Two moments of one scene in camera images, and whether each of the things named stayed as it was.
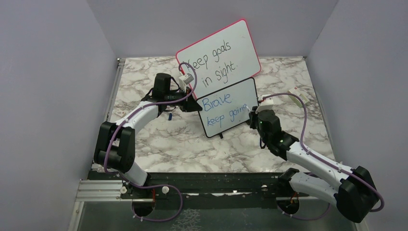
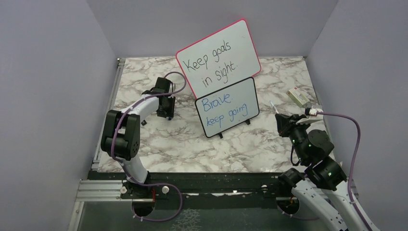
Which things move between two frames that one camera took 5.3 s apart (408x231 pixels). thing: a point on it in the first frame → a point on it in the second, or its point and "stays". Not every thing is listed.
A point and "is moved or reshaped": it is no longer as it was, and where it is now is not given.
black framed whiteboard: (228, 108) stays
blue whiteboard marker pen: (247, 107) is moved or reshaped
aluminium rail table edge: (88, 190) stays
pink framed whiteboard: (225, 58) stays
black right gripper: (253, 116) → (283, 120)
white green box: (295, 91) stays
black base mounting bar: (261, 186) stays
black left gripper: (190, 105) → (170, 112)
